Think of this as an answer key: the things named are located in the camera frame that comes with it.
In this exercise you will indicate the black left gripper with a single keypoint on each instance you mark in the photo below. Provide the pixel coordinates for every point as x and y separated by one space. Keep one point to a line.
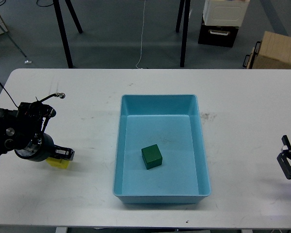
43 148

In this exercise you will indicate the light blue plastic bin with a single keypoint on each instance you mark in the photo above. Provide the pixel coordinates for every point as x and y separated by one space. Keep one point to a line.
173 123

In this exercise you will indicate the white storage box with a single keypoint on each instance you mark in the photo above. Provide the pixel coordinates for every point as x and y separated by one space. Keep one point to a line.
224 12

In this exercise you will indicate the black trestle leg right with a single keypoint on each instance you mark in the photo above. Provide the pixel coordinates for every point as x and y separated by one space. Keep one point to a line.
183 16

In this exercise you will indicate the black storage box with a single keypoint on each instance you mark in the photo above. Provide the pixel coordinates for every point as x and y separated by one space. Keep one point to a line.
223 36

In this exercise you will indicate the yellow cube block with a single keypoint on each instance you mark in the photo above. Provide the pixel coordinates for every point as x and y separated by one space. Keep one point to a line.
58 163

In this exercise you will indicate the green cube block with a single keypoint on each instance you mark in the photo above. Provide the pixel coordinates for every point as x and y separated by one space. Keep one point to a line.
151 156

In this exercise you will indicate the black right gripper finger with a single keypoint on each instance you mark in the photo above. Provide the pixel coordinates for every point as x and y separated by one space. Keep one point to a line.
284 157

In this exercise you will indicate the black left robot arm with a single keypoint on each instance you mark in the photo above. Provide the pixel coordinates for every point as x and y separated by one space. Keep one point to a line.
23 131

